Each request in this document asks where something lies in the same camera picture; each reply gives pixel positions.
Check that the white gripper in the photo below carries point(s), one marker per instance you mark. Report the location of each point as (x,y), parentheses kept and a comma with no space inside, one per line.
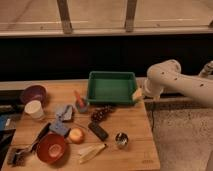
(150,89)

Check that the dark red grape bunch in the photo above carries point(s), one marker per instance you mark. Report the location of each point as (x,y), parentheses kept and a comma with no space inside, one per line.
(100,114)

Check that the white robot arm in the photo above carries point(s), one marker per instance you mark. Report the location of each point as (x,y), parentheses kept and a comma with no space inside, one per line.
(168,74)

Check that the purple bowl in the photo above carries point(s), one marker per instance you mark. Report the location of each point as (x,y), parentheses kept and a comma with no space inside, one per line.
(34,92)

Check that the red bowl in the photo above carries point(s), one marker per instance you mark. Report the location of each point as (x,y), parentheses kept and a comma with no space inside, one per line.
(51,148)

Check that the green plastic bin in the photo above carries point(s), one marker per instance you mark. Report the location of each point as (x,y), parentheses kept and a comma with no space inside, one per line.
(114,88)

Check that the small metal cup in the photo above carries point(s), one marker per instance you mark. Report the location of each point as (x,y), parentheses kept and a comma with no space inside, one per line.
(121,140)

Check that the black rectangular block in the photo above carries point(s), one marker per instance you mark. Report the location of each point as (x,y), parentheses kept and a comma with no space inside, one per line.
(98,131)

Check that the blue grey cloth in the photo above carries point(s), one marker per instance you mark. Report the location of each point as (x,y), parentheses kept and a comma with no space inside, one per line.
(64,112)

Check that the orange apple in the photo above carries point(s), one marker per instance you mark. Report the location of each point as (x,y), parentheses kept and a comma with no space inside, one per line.
(76,135)

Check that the blue sponge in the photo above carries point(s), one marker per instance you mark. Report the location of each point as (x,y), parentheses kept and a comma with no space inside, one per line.
(59,128)

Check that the white paper cup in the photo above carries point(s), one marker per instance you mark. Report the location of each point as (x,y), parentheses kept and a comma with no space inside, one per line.
(34,109)

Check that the blue object at left edge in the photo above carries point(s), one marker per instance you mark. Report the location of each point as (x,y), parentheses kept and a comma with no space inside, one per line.
(5,122)

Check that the black handled brush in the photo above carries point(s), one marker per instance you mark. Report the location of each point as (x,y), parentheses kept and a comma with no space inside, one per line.
(17,155)

